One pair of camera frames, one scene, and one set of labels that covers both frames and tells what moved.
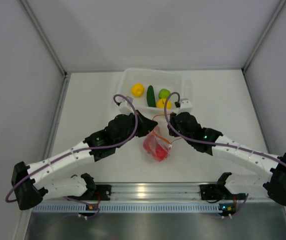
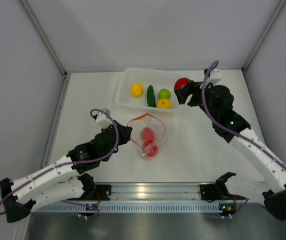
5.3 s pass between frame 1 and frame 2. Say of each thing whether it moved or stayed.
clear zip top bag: moved
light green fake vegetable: stayed
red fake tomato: moved
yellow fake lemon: stayed
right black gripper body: moved
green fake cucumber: stayed
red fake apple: moved
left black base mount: stayed
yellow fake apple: stayed
